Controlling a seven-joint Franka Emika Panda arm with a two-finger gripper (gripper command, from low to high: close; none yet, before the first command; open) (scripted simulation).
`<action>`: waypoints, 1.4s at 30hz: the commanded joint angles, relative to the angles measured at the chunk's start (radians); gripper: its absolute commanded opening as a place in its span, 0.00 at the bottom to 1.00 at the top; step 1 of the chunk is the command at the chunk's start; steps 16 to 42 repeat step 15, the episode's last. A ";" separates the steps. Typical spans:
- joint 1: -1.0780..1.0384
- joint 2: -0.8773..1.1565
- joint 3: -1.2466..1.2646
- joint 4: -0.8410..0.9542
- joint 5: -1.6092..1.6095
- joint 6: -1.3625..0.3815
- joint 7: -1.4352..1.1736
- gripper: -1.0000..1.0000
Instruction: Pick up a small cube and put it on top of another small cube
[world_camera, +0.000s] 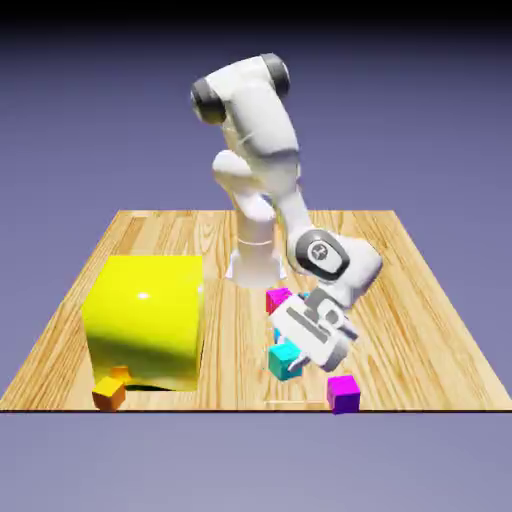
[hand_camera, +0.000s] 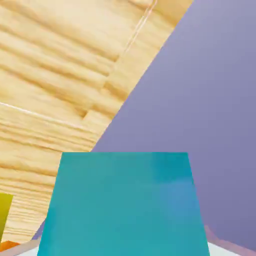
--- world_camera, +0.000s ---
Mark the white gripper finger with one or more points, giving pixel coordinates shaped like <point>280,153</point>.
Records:
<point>287,340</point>
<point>299,360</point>

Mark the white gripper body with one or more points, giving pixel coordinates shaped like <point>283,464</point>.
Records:
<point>304,332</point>

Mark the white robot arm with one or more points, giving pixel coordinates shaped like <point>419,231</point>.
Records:
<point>256,120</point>

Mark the small cyan cube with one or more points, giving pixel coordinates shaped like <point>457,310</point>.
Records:
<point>282,362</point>

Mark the small magenta cube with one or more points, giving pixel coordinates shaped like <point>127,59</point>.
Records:
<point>276,299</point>

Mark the small purple cube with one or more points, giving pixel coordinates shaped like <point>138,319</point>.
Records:
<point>343,394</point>

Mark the small orange cube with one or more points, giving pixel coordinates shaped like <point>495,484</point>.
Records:
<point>108,394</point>

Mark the large yellow box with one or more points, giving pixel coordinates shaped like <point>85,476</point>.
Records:
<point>144,320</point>

